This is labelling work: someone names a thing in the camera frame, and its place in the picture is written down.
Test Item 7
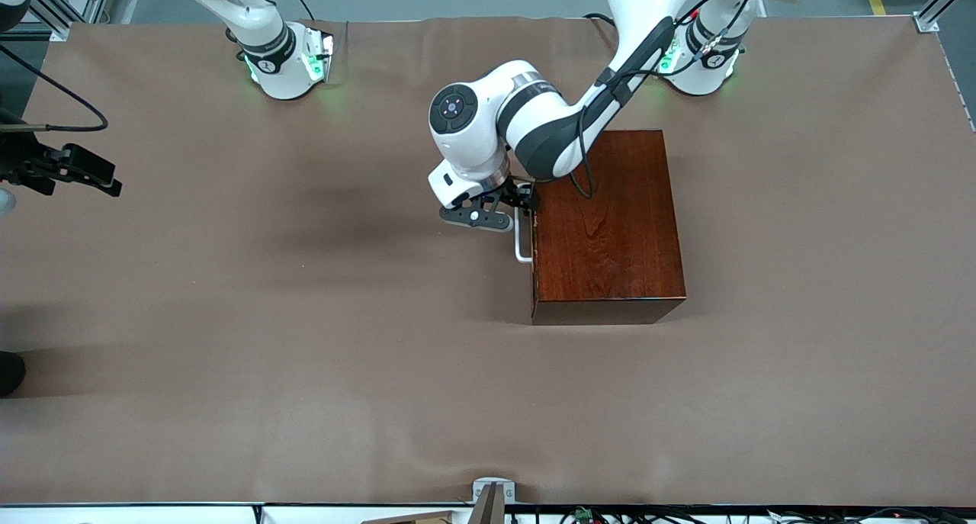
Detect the aluminium frame profile with bracket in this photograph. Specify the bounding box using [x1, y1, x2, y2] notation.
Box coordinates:
[915, 0, 976, 33]

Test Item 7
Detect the grey aluminium post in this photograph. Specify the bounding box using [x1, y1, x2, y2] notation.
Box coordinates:
[467, 484, 506, 524]

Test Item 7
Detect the brown table mat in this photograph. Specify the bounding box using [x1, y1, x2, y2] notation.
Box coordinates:
[0, 17, 976, 507]

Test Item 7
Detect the dark brown wooden cabinet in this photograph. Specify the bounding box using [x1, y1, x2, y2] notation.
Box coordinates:
[530, 129, 687, 326]

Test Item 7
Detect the wooden drawer with white handle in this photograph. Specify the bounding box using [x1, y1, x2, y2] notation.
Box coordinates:
[514, 204, 535, 264]

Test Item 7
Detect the grey metal bracket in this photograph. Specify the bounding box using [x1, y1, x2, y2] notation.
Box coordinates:
[473, 478, 515, 503]

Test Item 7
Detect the white table edge rail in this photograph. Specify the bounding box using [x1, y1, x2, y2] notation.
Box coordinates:
[0, 503, 467, 524]

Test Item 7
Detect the aluminium frame profile rack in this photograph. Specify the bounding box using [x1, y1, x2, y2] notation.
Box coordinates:
[23, 0, 115, 40]

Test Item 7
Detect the brown cardboard piece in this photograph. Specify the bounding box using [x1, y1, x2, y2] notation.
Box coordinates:
[360, 510, 458, 524]

